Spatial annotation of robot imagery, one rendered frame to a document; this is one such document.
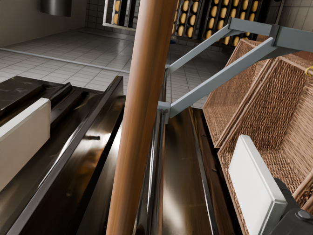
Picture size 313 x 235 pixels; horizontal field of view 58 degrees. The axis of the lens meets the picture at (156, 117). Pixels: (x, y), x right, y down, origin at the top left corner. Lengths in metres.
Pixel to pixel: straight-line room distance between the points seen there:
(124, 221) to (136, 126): 0.11
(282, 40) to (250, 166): 0.52
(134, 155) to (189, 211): 0.71
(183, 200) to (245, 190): 0.84
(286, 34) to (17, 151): 0.59
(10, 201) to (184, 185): 0.57
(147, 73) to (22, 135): 0.12
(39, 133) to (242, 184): 0.13
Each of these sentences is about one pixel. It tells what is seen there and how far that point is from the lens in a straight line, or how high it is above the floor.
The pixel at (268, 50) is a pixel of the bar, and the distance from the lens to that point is 0.67.
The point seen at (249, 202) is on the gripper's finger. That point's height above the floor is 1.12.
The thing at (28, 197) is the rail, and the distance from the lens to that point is 0.73.
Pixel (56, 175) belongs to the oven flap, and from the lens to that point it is 0.79.
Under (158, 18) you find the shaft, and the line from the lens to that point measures 0.23.
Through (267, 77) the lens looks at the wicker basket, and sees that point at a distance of 1.22.
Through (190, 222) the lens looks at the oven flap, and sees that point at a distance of 0.93.
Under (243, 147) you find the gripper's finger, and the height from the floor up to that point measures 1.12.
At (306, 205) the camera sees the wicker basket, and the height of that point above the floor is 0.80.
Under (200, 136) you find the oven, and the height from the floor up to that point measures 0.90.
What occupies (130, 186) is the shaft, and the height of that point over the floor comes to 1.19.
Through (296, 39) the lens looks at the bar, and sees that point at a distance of 0.68.
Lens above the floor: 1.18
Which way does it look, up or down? 1 degrees down
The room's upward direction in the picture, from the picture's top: 80 degrees counter-clockwise
